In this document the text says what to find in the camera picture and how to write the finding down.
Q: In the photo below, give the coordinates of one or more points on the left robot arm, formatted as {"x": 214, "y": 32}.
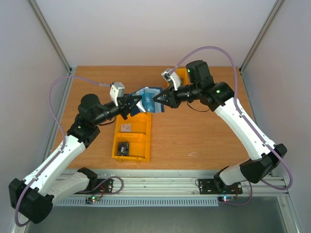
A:
{"x": 35, "y": 195}

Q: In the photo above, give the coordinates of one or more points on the yellow bin middle of row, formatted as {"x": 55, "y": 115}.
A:
{"x": 141, "y": 126}

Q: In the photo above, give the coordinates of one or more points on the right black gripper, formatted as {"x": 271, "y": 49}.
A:
{"x": 171, "y": 97}

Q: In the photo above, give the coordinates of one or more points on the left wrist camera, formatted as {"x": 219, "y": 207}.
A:
{"x": 116, "y": 91}

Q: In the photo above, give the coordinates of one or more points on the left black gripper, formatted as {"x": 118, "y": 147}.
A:
{"x": 127, "y": 103}

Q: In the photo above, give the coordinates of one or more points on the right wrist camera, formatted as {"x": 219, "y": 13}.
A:
{"x": 172, "y": 78}

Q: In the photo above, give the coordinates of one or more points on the white card in bin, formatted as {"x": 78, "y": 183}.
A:
{"x": 125, "y": 127}

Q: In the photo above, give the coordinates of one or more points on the yellow bin bottom of row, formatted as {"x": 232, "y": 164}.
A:
{"x": 139, "y": 147}

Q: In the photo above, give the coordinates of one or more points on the grey slotted cable duct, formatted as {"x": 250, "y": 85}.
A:
{"x": 140, "y": 202}

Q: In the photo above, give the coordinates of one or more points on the yellow bin of row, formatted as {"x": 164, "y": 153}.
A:
{"x": 139, "y": 147}
{"x": 141, "y": 126}
{"x": 137, "y": 117}

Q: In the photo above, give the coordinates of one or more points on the blue credit card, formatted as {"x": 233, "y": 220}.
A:
{"x": 147, "y": 101}

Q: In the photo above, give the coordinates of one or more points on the yellow single bin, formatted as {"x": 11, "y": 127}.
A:
{"x": 183, "y": 76}

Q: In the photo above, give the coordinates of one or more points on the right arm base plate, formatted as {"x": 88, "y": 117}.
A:
{"x": 207, "y": 186}

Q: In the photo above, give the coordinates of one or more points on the black card in bin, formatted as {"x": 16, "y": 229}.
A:
{"x": 123, "y": 149}

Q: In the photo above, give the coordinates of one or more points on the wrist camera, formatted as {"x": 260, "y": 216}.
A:
{"x": 116, "y": 91}
{"x": 172, "y": 78}

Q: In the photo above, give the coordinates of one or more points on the blue card holder wallet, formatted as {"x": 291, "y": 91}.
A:
{"x": 156, "y": 90}

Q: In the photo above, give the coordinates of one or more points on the yellow bin top of row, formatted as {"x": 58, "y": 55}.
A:
{"x": 137, "y": 117}

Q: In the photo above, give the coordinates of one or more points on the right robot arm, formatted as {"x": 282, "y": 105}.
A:
{"x": 264, "y": 154}

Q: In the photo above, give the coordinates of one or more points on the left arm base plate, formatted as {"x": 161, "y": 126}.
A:
{"x": 104, "y": 185}

